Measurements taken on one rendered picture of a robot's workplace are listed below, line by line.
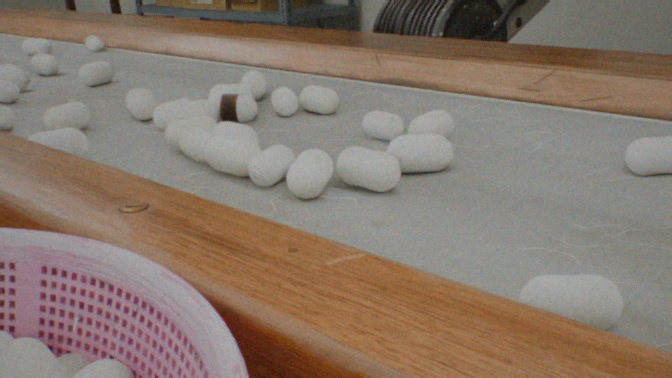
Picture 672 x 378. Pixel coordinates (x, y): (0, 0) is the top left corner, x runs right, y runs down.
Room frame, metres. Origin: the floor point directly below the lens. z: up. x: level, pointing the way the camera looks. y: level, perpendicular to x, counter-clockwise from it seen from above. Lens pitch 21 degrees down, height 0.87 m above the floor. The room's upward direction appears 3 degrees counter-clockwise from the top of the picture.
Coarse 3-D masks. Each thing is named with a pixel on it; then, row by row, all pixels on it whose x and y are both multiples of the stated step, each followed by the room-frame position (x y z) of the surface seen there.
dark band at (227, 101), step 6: (222, 96) 0.48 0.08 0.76; (228, 96) 0.48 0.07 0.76; (234, 96) 0.48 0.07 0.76; (222, 102) 0.47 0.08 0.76; (228, 102) 0.47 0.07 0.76; (234, 102) 0.47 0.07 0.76; (222, 108) 0.47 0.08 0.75; (228, 108) 0.47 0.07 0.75; (234, 108) 0.47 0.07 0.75; (222, 114) 0.47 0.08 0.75; (228, 114) 0.47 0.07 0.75; (234, 114) 0.47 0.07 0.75; (222, 120) 0.47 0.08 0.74; (228, 120) 0.47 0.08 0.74; (234, 120) 0.47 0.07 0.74
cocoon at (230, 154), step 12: (216, 144) 0.36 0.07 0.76; (228, 144) 0.36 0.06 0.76; (240, 144) 0.36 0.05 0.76; (252, 144) 0.36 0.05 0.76; (216, 156) 0.36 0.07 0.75; (228, 156) 0.35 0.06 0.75; (240, 156) 0.35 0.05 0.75; (252, 156) 0.35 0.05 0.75; (216, 168) 0.37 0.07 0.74; (228, 168) 0.36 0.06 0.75; (240, 168) 0.35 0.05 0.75
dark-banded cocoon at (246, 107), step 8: (216, 96) 0.48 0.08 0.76; (240, 96) 0.48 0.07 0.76; (248, 96) 0.48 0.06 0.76; (216, 104) 0.47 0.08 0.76; (240, 104) 0.47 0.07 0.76; (248, 104) 0.47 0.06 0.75; (256, 104) 0.48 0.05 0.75; (240, 112) 0.47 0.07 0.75; (248, 112) 0.47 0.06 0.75; (256, 112) 0.48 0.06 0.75; (240, 120) 0.47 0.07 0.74; (248, 120) 0.47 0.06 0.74
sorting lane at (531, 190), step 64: (0, 64) 0.79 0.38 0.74; (64, 64) 0.77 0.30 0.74; (128, 64) 0.75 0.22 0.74; (192, 64) 0.73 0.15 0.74; (128, 128) 0.48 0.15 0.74; (256, 128) 0.46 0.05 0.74; (320, 128) 0.45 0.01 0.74; (512, 128) 0.43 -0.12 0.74; (576, 128) 0.43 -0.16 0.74; (640, 128) 0.42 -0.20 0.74; (192, 192) 0.34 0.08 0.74; (256, 192) 0.34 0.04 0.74; (384, 192) 0.33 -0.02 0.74; (448, 192) 0.32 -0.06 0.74; (512, 192) 0.32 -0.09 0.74; (576, 192) 0.31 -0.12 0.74; (640, 192) 0.31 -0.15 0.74; (384, 256) 0.25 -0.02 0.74; (448, 256) 0.25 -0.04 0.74; (512, 256) 0.25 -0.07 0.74; (576, 256) 0.25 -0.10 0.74; (640, 256) 0.24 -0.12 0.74; (640, 320) 0.20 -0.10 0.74
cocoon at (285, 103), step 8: (280, 88) 0.50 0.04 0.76; (288, 88) 0.51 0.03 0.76; (272, 96) 0.50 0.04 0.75; (280, 96) 0.49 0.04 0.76; (288, 96) 0.49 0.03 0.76; (272, 104) 0.50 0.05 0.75; (280, 104) 0.48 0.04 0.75; (288, 104) 0.48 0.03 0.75; (296, 104) 0.49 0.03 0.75; (280, 112) 0.48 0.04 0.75; (288, 112) 0.48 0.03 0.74
